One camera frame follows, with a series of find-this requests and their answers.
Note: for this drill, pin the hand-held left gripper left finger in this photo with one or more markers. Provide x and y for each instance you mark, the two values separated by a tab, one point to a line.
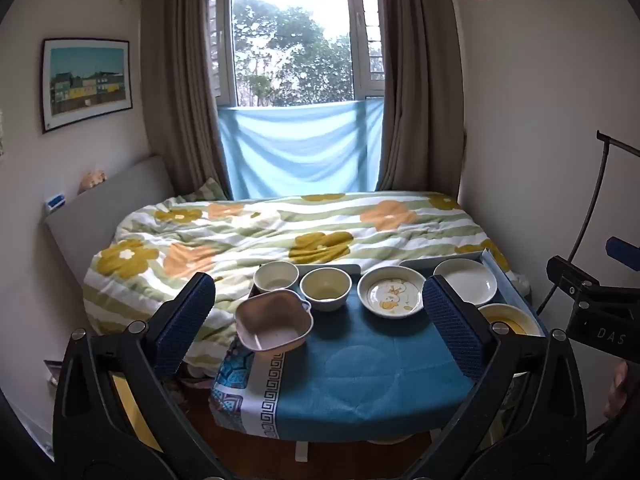
185	325

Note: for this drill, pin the small beige plush toy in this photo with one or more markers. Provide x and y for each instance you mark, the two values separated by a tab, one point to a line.
94	181

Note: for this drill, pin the light blue hanging cloth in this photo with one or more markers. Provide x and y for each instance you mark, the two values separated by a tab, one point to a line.
300	150

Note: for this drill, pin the green patterned pillow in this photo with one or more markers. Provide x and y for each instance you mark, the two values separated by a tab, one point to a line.
207	191

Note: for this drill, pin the blue patterned tablecloth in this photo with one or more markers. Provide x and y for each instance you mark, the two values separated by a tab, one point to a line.
360	365

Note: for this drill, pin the floral striped blanket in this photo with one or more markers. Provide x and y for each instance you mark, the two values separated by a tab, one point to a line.
250	240

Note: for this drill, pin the pink square bowl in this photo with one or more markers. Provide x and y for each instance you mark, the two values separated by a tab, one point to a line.
270	327

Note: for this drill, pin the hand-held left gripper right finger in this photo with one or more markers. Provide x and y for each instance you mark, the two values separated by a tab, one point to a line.
450	330

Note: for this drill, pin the small wall print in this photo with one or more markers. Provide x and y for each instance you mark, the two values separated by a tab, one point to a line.
1	132

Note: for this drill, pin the cream round bowl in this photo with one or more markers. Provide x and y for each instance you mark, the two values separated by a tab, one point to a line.
325	287

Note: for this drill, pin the blue and white small box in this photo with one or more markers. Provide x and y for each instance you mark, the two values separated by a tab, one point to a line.
55	201

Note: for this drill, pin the black curved metal rod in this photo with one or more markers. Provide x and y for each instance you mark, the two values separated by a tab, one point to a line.
602	170

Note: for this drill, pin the grey headboard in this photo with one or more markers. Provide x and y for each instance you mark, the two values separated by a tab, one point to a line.
105	210

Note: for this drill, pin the yellow padded seat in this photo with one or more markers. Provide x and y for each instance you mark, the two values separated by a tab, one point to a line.
127	405

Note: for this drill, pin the plain white plate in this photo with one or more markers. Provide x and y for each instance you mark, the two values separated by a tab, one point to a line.
467	280

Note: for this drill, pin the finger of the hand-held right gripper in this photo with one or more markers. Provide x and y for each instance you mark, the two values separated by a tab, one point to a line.
622	252
567	275

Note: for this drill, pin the duck print plate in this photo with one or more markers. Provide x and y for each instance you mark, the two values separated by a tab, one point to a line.
390	292

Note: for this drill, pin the small white bowl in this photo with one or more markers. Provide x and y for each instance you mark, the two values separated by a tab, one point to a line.
275	276

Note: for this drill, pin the yellow rimmed plate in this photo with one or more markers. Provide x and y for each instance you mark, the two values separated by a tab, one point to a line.
507	317

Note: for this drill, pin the person's right hand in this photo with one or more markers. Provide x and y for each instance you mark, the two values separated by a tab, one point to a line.
617	390

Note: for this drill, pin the window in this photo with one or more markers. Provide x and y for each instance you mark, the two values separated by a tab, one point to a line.
295	35

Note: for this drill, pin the framed houses picture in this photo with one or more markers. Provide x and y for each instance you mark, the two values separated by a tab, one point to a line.
85	82

